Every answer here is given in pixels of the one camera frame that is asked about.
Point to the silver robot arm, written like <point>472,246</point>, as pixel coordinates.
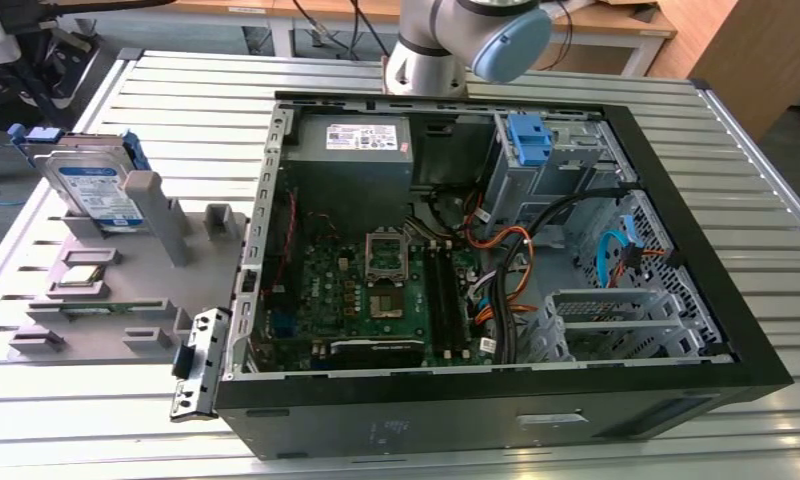
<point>426,65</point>

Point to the grey power supply unit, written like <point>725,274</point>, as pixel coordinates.
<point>360,137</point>

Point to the wooden desk with white legs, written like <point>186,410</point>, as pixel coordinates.
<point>627,29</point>

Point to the grey parts rack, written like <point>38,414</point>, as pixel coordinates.
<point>146,295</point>

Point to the grey expansion slot latch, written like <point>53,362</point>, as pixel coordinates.
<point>206,350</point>

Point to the wooden cabinet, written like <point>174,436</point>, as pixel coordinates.
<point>760,60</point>

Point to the silver CPU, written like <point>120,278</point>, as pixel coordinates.
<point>82,276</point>

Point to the blue plastic bay latch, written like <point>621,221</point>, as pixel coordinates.
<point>529,145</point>

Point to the black RAM slot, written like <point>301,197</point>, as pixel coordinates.
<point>454,300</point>
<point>436,300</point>

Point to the CPU socket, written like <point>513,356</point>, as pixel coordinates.
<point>386,306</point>

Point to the metal disk bay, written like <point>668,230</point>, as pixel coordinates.
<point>613,325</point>

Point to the green RAM stick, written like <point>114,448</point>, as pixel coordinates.
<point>95,309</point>

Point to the green motherboard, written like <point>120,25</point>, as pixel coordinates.
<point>333,280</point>

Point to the metal optical drive bay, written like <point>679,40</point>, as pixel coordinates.
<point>513,190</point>

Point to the black graphics card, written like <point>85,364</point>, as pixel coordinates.
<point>373,352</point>

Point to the hard disk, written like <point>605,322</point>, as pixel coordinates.
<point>93,190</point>

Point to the black open PC case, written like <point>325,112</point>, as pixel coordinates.
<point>440,415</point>

